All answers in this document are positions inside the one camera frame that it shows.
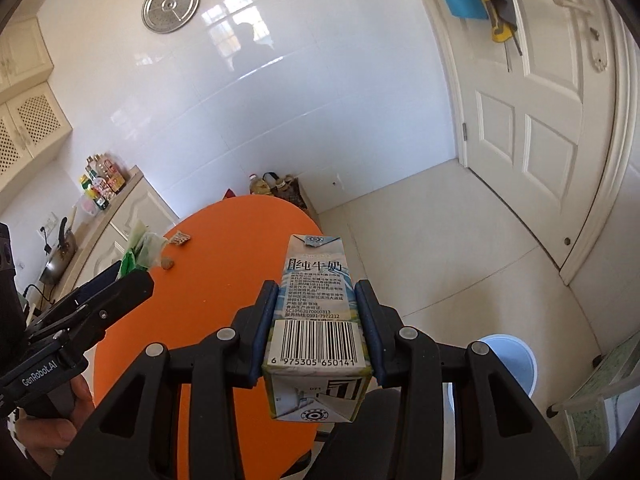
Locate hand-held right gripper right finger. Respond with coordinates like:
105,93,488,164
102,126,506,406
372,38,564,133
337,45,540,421
354,280,581,480

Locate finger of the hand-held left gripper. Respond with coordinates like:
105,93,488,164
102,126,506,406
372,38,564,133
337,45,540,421
27,270,155,357
47,259,124,318

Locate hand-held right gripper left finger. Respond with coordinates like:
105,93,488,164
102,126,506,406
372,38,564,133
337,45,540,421
50,280,281,480

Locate milk carton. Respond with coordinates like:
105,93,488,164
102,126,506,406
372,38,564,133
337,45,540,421
261,232,375,423

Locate pale green white wrapper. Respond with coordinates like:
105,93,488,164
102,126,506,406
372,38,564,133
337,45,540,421
127,221,166,268

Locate white plastic bin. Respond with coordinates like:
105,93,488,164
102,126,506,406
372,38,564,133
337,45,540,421
474,332,540,401

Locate person's left hand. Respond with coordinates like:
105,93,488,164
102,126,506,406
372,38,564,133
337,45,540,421
10,372,96,459

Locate orange round table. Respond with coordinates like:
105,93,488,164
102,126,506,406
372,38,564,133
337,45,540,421
92,195,326,480

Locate cream kitchen base cabinet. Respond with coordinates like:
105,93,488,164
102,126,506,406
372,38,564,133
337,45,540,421
15,166,180,311

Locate black bag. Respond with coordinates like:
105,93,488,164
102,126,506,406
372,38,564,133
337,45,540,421
262,172,307,208

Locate cream lattice door cabinet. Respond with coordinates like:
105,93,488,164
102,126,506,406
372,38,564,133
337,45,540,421
0,82,73,201

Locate green patterned stool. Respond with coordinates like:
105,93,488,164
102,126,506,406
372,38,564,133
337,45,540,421
547,330,640,461

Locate white panel door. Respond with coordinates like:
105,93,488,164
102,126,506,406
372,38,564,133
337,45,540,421
420,0,631,281

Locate round metal steamer plate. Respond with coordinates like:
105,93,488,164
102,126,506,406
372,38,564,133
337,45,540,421
141,0,201,35

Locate steel wok black handle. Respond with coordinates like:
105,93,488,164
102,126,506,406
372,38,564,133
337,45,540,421
39,217,78,286

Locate black power cable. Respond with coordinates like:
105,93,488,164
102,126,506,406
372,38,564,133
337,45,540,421
24,284,56,311

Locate cream wall cabinet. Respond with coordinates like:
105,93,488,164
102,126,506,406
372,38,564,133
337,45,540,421
0,16,55,106

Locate silver door handle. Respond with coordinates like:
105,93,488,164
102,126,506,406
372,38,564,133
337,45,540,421
552,0,608,72

